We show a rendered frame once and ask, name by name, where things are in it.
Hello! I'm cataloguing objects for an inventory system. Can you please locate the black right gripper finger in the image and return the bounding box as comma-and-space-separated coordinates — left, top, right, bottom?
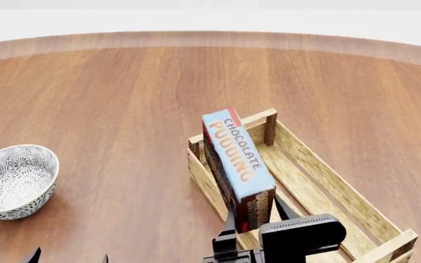
272, 188, 302, 222
212, 209, 239, 252

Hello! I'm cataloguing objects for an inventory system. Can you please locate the chocolate pudding box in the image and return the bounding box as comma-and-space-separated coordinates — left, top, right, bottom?
201, 107, 277, 235

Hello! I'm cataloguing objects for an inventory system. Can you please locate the wooden crate tray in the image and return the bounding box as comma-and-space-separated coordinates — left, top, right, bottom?
187, 108, 419, 263

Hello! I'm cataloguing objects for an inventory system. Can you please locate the white black patterned bowl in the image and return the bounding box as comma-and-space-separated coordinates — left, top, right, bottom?
0, 144, 60, 221

